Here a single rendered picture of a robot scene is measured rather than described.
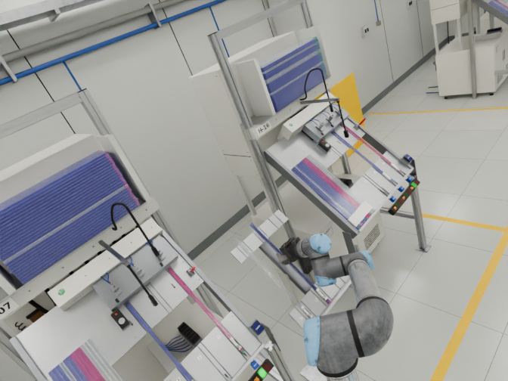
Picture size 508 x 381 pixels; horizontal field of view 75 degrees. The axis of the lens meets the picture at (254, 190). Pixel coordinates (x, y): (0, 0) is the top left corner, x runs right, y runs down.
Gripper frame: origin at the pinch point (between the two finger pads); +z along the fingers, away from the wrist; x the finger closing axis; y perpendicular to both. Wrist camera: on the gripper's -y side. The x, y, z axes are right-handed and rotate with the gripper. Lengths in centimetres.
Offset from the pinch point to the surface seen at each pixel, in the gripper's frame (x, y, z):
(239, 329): 35.3, -9.4, 7.3
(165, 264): 42, 33, 11
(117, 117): -22, 156, 128
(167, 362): 64, -4, 41
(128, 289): 59, 35, 12
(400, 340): -39, -90, 28
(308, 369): 7, -71, 58
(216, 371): 53, -14, 6
